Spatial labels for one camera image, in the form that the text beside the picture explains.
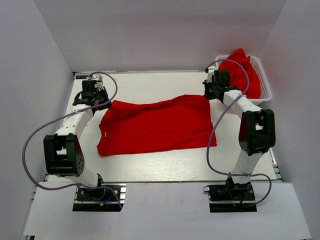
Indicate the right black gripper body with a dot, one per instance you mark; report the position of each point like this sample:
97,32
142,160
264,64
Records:
210,89

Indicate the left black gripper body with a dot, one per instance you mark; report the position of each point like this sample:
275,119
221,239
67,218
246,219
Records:
102,96

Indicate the red t shirt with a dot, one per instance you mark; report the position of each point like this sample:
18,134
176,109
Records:
183,122

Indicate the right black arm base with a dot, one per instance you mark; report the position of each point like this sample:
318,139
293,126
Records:
231,197

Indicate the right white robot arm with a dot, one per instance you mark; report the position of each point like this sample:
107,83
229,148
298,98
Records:
257,131

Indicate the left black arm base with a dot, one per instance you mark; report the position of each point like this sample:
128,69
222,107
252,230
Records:
100,200

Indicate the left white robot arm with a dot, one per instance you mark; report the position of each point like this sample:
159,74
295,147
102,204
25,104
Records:
62,151

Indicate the blue table label sticker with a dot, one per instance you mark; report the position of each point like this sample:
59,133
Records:
81,77

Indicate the white plastic basket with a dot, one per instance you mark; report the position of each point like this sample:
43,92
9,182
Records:
265,90

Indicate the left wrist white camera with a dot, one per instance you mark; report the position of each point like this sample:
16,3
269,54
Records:
97,78

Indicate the wrist white camera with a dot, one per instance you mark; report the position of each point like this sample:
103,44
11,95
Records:
210,72
97,78

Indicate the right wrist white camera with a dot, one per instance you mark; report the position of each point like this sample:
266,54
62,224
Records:
210,72

